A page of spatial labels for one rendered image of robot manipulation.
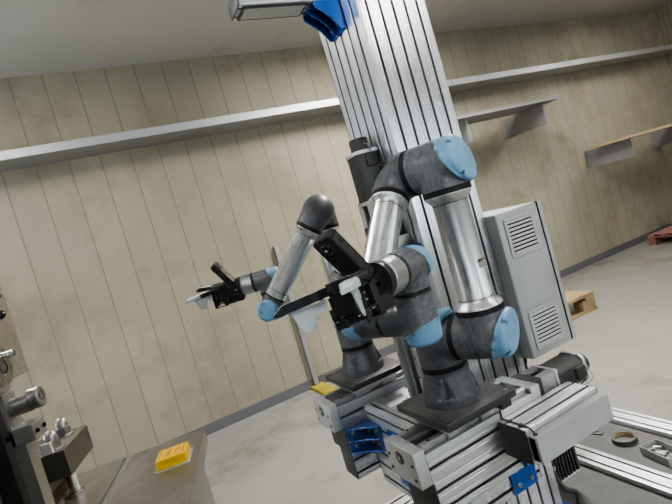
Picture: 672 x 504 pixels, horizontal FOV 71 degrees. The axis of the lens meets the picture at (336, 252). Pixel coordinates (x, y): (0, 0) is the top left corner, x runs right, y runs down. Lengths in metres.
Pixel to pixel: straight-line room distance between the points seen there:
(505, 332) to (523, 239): 0.52
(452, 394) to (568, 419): 0.28
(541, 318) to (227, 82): 3.54
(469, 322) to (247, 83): 3.72
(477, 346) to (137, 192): 3.37
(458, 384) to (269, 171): 3.38
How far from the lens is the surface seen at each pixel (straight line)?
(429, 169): 1.12
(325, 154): 4.60
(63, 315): 4.08
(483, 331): 1.15
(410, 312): 0.92
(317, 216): 1.63
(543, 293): 1.65
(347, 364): 1.69
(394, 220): 1.12
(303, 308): 0.78
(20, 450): 1.12
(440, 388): 1.26
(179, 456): 1.26
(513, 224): 1.58
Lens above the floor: 1.33
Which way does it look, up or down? 3 degrees down
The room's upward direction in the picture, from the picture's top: 16 degrees counter-clockwise
